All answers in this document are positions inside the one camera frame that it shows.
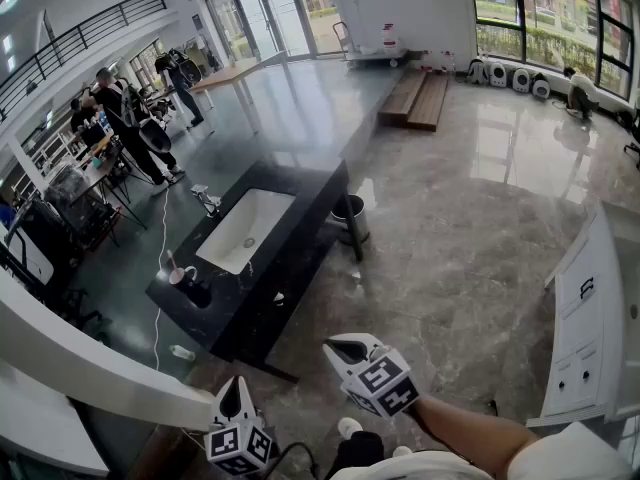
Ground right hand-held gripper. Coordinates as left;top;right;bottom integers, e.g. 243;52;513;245
323;333;420;418

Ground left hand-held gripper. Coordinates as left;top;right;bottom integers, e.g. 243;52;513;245
203;375;274;477

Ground white mug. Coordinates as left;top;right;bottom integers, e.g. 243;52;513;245
168;265;199;287

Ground person's right forearm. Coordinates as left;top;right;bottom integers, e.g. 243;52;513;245
408;393;542;469

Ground person's white left shoe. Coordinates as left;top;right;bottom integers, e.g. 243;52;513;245
337;416;364;439

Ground person's black trousers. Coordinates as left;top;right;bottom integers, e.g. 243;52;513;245
332;430;386;480

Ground black marble vanity counter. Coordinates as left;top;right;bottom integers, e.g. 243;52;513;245
144;160;365;384

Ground silver trash bin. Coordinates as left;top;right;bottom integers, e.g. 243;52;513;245
330;194;372;246

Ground white curved ledge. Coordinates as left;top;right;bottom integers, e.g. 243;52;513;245
0;267;217;432

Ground white sink basin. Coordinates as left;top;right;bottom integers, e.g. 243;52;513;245
195;187;297;276

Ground chrome faucet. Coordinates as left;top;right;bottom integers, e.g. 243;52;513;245
190;183;222;218

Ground person's white shirt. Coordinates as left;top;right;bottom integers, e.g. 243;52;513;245
329;422;632;480

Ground black wheeled equipment stand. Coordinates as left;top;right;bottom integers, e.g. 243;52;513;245
0;197;104;330

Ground wooden steps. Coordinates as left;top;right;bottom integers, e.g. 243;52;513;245
378;70;450;133

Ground dark cluttered table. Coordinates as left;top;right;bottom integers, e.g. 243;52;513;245
43;137;151;250

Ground metal platform cart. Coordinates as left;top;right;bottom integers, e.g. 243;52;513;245
332;21;409;69

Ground wooden table with white legs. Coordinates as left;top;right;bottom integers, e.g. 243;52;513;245
188;50;289;135

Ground white storage shelves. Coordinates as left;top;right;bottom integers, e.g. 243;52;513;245
9;117;82;200

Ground glass entrance doors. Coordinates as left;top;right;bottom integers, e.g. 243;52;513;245
203;0;347;62

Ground black office chair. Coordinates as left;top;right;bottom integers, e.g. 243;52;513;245
623;110;640;170

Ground black framed window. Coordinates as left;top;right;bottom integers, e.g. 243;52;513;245
469;0;637;102

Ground black metal railing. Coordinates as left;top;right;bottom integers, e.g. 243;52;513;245
0;0;168;120

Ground black cable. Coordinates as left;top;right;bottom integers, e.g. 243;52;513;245
268;441;320;480

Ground white floor cable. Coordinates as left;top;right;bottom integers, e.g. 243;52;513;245
151;185;172;372

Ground white cabinet with black handles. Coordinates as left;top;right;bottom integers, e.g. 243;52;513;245
539;200;640;422

